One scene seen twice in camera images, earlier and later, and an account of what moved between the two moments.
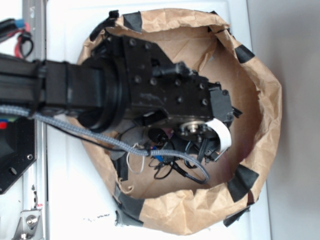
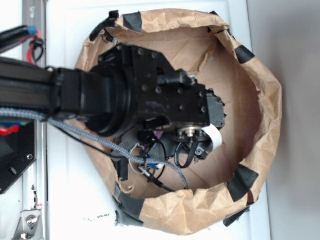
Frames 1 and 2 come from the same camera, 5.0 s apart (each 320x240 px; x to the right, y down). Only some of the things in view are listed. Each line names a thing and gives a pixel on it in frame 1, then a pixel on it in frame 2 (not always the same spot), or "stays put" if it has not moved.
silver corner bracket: [29, 226] stays put
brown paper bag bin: [202, 41] stays put
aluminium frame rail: [35, 179] stays put
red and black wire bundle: [20, 29] to [12, 37]
